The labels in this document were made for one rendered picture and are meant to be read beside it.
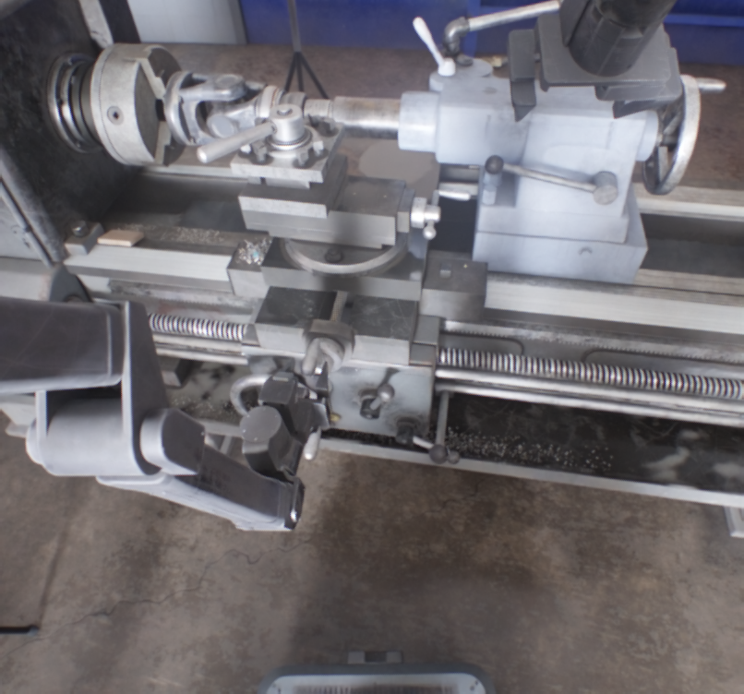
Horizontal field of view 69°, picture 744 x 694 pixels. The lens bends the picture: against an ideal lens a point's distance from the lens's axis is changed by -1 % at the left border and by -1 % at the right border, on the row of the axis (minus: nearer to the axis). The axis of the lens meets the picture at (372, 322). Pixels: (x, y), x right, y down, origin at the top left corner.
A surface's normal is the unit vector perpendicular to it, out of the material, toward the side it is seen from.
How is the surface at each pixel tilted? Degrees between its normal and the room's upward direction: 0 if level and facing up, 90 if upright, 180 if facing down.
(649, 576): 0
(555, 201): 66
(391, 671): 45
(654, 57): 30
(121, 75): 35
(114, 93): 52
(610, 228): 62
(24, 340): 81
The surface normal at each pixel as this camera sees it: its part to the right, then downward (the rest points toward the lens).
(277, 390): -0.05, -0.66
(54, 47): 0.98, 0.11
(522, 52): -0.03, -0.19
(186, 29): -0.18, 0.74
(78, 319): 0.95, -0.11
